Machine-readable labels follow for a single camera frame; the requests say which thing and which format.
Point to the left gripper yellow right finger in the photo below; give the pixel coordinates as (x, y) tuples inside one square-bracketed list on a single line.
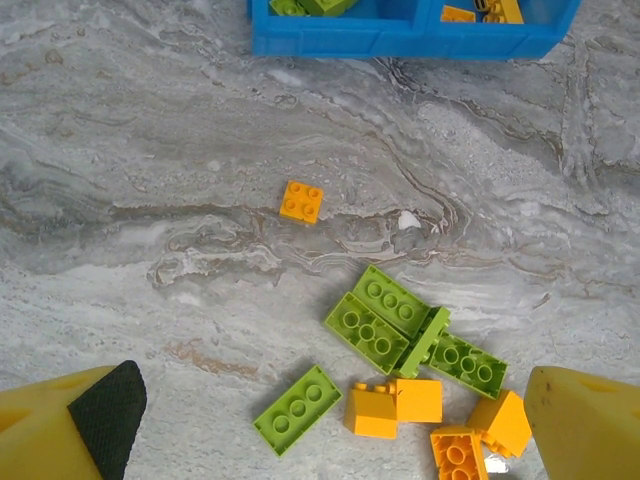
[(590, 430)]

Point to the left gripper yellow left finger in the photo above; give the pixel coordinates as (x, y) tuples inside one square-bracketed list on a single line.
[(45, 430)]

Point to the small green lego brick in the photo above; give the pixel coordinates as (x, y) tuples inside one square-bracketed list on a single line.
[(287, 6)]

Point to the small orange lego brick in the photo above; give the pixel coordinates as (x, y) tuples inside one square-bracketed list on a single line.
[(301, 201)]

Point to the blue divided plastic bin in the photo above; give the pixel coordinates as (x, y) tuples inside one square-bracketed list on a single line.
[(400, 40)]

